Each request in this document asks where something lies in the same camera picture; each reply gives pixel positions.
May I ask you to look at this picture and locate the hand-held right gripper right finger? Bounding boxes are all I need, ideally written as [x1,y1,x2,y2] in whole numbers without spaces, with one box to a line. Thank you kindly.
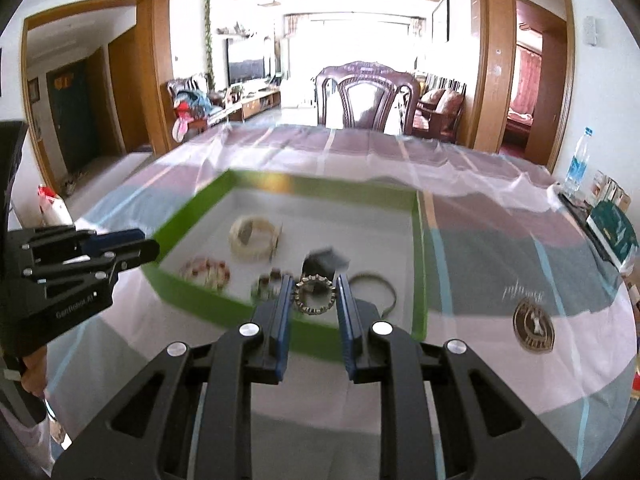
[335,273,581,480]

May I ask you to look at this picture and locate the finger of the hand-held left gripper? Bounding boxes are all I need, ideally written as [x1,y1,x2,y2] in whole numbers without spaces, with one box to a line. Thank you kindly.
[29,239,162,288]
[22,226,147,267]

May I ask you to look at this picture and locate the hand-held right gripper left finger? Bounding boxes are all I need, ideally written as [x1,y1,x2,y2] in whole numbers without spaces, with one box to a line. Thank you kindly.
[52,275,296,480]

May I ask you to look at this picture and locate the dark bead bracelet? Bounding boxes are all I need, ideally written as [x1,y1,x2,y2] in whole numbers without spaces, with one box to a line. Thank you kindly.
[292,274,336,317]

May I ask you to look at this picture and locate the red and white bead bracelet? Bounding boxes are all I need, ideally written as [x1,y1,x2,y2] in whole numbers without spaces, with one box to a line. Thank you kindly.
[250,270,286,306]

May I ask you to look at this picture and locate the thin metal bangle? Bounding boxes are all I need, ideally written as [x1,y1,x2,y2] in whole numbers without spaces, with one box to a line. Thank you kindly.
[347,272,399,319]

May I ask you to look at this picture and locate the pink bead bracelet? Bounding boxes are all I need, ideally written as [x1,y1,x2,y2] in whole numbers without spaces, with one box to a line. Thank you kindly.
[179,257,232,293]

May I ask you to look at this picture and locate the green cardboard box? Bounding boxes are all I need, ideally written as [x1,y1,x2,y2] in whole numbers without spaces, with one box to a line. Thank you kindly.
[141,169,432,363]

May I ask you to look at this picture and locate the person's left hand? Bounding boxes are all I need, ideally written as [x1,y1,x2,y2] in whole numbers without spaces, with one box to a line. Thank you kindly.
[19,347,50,397]

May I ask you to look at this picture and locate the small black box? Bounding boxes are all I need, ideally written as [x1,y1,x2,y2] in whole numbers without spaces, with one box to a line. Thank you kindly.
[302,246,351,281]

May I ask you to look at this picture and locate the red and white bag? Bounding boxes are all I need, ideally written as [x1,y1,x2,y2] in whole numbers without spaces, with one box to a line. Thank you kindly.
[38,185,74,227]

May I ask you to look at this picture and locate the dark entrance door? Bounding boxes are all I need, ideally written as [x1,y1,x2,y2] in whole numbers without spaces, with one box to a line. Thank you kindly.
[46,59,102,173]

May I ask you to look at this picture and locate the pile of colourful clothes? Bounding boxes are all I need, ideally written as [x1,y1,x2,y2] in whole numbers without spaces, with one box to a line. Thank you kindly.
[167,74,227,142]

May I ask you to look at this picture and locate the striped pastel tablecloth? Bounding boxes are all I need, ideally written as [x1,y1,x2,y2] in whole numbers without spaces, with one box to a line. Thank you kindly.
[50,122,639,480]

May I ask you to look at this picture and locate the wooden television cabinet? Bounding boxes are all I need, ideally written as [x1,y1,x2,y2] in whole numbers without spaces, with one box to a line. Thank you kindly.
[220,87,281,122]

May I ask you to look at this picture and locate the carved dark wooden chair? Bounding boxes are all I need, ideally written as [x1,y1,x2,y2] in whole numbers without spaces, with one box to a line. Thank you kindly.
[315,61,422,137]

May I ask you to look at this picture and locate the black television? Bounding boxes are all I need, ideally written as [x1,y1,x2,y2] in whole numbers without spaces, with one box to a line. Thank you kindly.
[227,56,266,82]

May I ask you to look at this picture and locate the hanging green vine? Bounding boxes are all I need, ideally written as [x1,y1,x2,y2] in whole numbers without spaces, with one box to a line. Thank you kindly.
[202,0,217,92]

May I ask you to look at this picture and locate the brown wooden armchair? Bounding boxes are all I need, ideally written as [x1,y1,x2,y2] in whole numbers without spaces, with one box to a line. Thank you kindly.
[414,74,467,145]

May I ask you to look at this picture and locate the clear water bottle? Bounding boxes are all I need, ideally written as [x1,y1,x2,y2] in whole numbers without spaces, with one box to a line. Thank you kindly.
[564,129,594,197]

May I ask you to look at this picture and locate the dark green gift box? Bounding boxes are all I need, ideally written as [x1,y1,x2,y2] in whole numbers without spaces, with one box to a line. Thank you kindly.
[586,202,639,267]

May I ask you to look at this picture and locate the small printed cartons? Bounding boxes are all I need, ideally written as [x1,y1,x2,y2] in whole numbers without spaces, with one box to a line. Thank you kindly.
[589,171,629,211]

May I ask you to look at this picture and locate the cream bracelet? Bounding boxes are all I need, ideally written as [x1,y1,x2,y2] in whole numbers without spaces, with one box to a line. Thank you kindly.
[229,215,284,262]

